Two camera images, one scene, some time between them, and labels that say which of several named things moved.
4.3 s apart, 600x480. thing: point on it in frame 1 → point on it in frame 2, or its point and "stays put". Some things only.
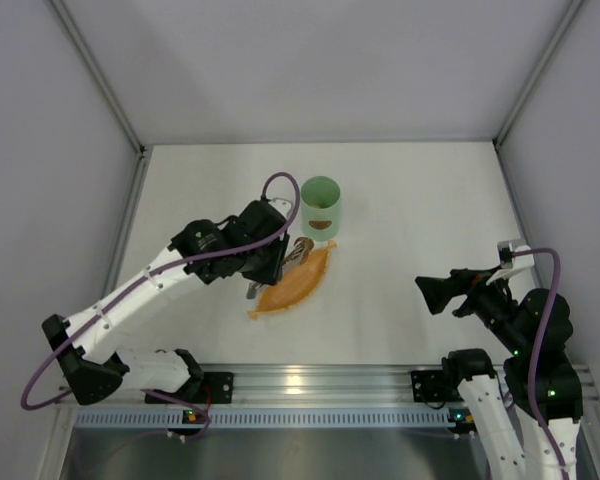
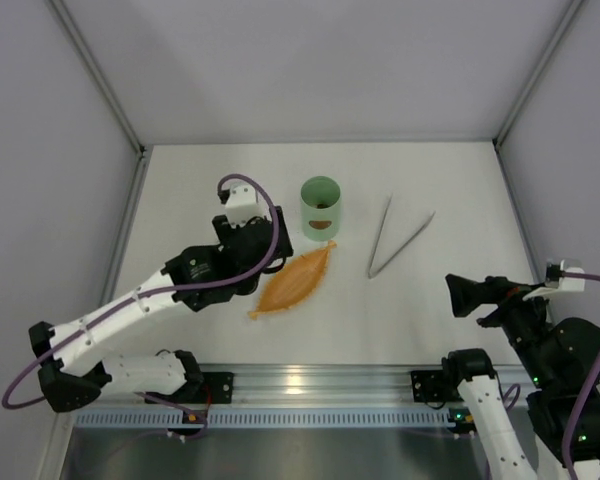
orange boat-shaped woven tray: (297, 280) stays put
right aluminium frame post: (569, 12) stays put
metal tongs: (293, 258) → (389, 261)
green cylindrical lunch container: (320, 198) stays put
